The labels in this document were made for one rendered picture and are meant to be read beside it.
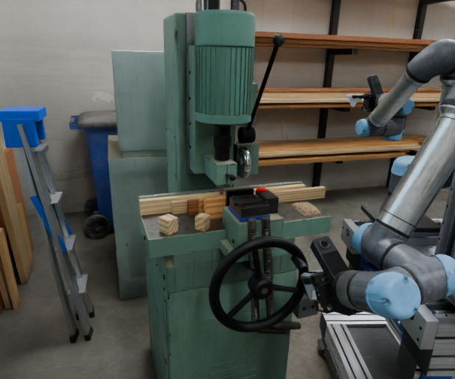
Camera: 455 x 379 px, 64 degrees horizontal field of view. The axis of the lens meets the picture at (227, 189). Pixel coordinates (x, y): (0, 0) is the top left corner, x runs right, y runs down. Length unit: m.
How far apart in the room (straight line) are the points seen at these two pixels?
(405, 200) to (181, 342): 0.82
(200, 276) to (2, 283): 1.51
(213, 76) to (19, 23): 2.54
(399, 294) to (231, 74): 0.71
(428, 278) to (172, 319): 0.76
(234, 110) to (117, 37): 2.40
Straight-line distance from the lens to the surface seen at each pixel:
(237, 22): 1.08
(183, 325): 1.24
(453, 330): 1.15
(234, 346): 1.36
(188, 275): 1.14
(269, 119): 3.76
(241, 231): 1.01
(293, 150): 3.43
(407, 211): 0.83
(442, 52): 1.47
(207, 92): 1.10
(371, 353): 1.83
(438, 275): 0.76
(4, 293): 2.49
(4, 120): 1.76
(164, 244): 1.07
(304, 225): 1.22
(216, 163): 1.16
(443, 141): 0.84
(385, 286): 0.67
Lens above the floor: 1.38
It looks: 19 degrees down
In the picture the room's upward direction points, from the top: 2 degrees clockwise
